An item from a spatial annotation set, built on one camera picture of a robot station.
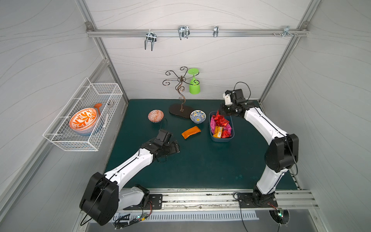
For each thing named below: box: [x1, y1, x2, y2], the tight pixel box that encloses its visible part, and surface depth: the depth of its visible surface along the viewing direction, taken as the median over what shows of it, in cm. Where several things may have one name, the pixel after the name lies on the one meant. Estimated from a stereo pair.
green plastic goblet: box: [187, 67, 201, 95], surface depth 97 cm
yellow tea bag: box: [213, 126, 224, 139], surface depth 96 cm
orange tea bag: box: [181, 125, 202, 140], surface depth 101 cm
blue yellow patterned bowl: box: [189, 109, 207, 125], surface depth 110 cm
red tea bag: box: [212, 110, 230, 128], surface depth 101 cm
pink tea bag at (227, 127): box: [222, 123, 232, 135], surface depth 100 cm
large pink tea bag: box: [210, 116, 216, 136], surface depth 98 cm
